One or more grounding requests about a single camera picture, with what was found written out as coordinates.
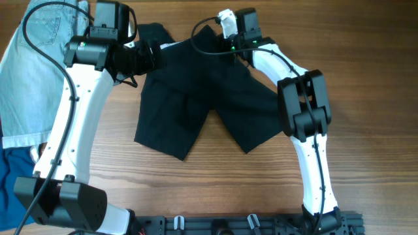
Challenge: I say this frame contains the black shorts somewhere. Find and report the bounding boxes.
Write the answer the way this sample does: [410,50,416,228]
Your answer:
[134,23,282,161]

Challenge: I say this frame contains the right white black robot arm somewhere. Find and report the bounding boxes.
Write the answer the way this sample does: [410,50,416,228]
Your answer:
[216,8,342,234]

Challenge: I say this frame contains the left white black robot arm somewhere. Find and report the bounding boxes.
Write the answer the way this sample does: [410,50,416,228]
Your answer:
[14,1,160,234]

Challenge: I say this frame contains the blue garment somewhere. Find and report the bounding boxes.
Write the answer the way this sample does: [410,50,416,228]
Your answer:
[0,146,42,231]

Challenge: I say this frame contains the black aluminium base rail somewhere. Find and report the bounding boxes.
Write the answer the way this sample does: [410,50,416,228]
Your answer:
[130,213,365,235]

